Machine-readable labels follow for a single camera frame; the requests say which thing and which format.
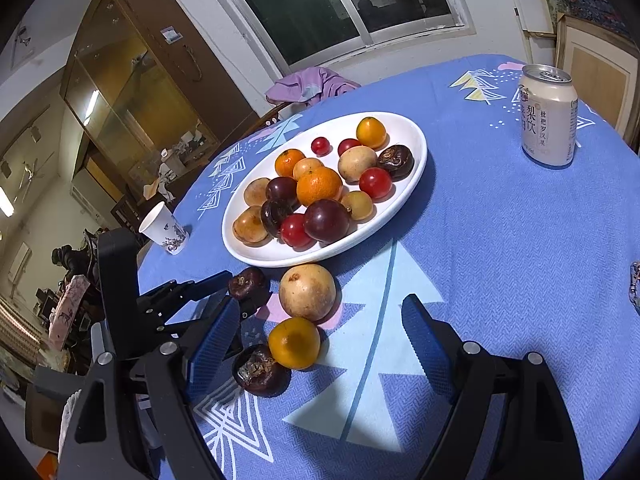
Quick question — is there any dark purple plum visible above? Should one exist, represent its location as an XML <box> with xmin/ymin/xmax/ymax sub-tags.
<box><xmin>304</xmin><ymin>198</ymin><xmax>350</xmax><ymax>244</ymax></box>

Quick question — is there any brown onion-like fruit front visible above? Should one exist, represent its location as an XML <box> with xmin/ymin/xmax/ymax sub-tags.
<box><xmin>232</xmin><ymin>206</ymin><xmax>272</xmax><ymax>247</ymax></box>

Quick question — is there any orange tangerine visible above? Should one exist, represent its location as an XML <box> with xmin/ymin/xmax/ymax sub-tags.
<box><xmin>274</xmin><ymin>148</ymin><xmax>305</xmax><ymax>178</ymax></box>

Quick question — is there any brown fruit back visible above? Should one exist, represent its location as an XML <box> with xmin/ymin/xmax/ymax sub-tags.
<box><xmin>243</xmin><ymin>178</ymin><xmax>270</xmax><ymax>207</ymax></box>

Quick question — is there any red fruit plate front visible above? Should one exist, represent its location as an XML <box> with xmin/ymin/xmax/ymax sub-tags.
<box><xmin>337</xmin><ymin>139</ymin><xmax>360</xmax><ymax>156</ymax></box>

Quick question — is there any large beige pear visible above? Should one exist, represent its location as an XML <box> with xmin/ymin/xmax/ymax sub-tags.
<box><xmin>279</xmin><ymin>263</ymin><xmax>337</xmax><ymax>322</ymax></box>

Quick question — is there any purple cloth on chair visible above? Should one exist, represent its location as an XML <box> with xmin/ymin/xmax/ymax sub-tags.
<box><xmin>265</xmin><ymin>66</ymin><xmax>360</xmax><ymax>106</ymax></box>

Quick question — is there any sliding glass window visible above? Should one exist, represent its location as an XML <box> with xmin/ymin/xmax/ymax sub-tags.
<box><xmin>217</xmin><ymin>0</ymin><xmax>475</xmax><ymax>77</ymax></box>

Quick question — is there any white paper cup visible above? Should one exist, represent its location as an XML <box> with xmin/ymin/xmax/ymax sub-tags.
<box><xmin>139</xmin><ymin>202</ymin><xmax>189</xmax><ymax>255</ymax></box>

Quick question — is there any blue patterned tablecloth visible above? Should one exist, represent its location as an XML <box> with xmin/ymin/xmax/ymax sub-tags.
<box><xmin>139</xmin><ymin>55</ymin><xmax>639</xmax><ymax>479</ymax></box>

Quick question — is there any large orange tangerine plate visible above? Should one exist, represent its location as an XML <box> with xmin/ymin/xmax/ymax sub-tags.
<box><xmin>296</xmin><ymin>166</ymin><xmax>343</xmax><ymax>207</ymax></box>

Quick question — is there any yellow orange fruit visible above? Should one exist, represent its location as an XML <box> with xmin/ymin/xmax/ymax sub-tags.
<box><xmin>356</xmin><ymin>116</ymin><xmax>387</xmax><ymax>150</ymax></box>
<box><xmin>268</xmin><ymin>318</ymin><xmax>321</xmax><ymax>370</ymax></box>

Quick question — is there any small red fruit right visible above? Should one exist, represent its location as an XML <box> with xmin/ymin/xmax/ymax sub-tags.
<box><xmin>358</xmin><ymin>167</ymin><xmax>393</xmax><ymax>200</ymax></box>

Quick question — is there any small dark fruit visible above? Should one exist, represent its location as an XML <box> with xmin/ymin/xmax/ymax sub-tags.
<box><xmin>260</xmin><ymin>200</ymin><xmax>293</xmax><ymax>238</ymax></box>

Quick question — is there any red tomato fruit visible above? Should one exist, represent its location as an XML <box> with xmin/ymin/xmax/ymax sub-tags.
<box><xmin>280</xmin><ymin>214</ymin><xmax>314</xmax><ymax>250</ymax></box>

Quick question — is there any orange round fruit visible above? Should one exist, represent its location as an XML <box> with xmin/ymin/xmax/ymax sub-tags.
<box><xmin>292</xmin><ymin>157</ymin><xmax>323</xmax><ymax>181</ymax></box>

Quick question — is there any dark mangosteen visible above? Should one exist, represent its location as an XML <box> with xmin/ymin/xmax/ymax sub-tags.
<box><xmin>228</xmin><ymin>266</ymin><xmax>270</xmax><ymax>302</ymax></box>
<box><xmin>378</xmin><ymin>144</ymin><xmax>414</xmax><ymax>181</ymax></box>
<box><xmin>232</xmin><ymin>344</ymin><xmax>291</xmax><ymax>398</ymax></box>

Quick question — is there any dark mangosteen in plate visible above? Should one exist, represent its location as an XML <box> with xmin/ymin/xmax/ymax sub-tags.
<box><xmin>378</xmin><ymin>144</ymin><xmax>414</xmax><ymax>181</ymax></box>

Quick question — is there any small red cherry fruit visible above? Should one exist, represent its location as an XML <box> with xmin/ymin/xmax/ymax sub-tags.
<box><xmin>310</xmin><ymin>136</ymin><xmax>332</xmax><ymax>157</ymax></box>

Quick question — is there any beige fruit in plate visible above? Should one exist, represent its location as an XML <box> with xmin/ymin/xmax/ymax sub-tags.
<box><xmin>337</xmin><ymin>145</ymin><xmax>378</xmax><ymax>184</ymax></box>

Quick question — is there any small tan fruit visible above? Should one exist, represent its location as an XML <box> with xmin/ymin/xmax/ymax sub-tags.
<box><xmin>341</xmin><ymin>191</ymin><xmax>374</xmax><ymax>222</ymax></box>

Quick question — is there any white beverage can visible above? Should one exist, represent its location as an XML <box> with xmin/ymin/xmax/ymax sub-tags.
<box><xmin>518</xmin><ymin>64</ymin><xmax>578</xmax><ymax>169</ymax></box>

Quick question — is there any dark plum in plate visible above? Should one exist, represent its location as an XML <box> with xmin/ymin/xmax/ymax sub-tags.
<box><xmin>266</xmin><ymin>177</ymin><xmax>299</xmax><ymax>209</ymax></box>

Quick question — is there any wooden glass cabinet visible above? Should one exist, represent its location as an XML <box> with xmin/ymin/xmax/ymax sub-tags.
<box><xmin>61</xmin><ymin>0</ymin><xmax>258</xmax><ymax>196</ymax></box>

